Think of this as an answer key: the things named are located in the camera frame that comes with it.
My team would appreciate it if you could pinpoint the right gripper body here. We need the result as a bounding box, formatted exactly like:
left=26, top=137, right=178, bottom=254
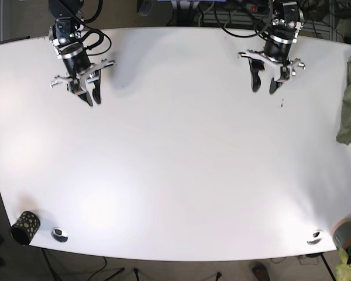
left=50, top=50, right=115, bottom=95

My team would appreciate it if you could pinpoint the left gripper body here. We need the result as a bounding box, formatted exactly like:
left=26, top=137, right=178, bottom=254
left=239, top=36, right=306, bottom=83

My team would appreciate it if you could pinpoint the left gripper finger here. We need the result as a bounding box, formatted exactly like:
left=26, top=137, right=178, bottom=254
left=250, top=59, right=265, bottom=92
left=269, top=77, right=285, bottom=94

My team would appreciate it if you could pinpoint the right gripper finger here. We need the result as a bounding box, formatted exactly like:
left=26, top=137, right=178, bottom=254
left=91, top=77, right=102, bottom=105
left=76, top=90, right=93, bottom=107

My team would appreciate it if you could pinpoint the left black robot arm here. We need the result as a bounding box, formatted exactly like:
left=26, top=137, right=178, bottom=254
left=222, top=1, right=306, bottom=94

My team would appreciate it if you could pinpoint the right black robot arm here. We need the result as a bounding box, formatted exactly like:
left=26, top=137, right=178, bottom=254
left=49, top=1, right=115, bottom=106

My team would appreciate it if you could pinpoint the black gold-dotted cup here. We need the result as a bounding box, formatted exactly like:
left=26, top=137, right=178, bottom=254
left=10, top=211, right=41, bottom=246

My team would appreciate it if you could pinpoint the grey tape roll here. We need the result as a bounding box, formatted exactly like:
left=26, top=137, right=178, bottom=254
left=332, top=220, right=351, bottom=250

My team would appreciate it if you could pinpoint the green potted plant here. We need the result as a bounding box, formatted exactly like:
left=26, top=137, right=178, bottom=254
left=335, top=244, right=351, bottom=281

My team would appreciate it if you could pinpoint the left table cable grommet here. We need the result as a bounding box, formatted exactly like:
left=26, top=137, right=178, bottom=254
left=51, top=228, right=68, bottom=243

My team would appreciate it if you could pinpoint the table cable grommet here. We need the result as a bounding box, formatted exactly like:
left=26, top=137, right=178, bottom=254
left=51, top=228, right=68, bottom=243
left=307, top=230, right=323, bottom=245

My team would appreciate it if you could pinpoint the right table cable grommet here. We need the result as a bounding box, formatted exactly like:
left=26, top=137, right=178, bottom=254
left=307, top=230, right=323, bottom=245

